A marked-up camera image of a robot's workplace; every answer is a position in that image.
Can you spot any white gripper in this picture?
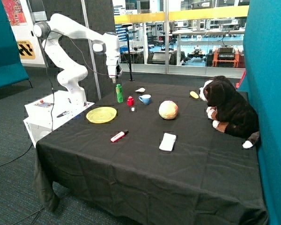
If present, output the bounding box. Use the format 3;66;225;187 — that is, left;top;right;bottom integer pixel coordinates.
107;57;122;83

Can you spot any green block with yellow face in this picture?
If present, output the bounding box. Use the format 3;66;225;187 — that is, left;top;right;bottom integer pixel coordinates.
116;84;122;93

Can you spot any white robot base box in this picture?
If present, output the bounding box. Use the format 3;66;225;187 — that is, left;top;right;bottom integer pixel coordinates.
23;90;94;146

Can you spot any white seashell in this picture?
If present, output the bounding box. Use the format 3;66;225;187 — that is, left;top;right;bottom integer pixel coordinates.
135;88;146;93

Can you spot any blue cup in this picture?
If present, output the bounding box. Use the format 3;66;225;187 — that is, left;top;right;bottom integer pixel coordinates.
139;94;151;105

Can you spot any yellow plastic plate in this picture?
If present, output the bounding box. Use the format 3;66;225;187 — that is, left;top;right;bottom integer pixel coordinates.
86;106;117;124

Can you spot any black tripod stand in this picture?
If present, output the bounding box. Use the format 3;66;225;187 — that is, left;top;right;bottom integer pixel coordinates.
121;23;134;82

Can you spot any red white marker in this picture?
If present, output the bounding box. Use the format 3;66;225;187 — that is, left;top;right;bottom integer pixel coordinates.
110;130;129;143

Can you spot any pastel soft ball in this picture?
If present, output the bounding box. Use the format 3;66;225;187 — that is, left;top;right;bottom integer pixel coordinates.
158;100;178;120

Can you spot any yellow lemon toy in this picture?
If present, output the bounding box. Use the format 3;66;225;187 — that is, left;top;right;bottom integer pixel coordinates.
190;91;199;99

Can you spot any white folded cloth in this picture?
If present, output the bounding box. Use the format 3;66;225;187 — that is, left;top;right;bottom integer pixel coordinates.
159;133;177;152

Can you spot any black tablecloth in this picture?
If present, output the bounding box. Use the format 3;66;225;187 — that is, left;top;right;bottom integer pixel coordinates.
33;82;269;225

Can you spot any teal sofa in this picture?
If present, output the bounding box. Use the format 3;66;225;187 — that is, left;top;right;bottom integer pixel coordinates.
0;1;30;88

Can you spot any plush dog toy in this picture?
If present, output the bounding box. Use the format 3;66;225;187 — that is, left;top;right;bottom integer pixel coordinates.
199;75;260;149

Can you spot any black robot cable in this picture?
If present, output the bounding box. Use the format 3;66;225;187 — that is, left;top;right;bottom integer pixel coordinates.
43;30;111;132

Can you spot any teal partition wall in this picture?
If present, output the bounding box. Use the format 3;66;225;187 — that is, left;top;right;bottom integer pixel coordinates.
240;0;281;225

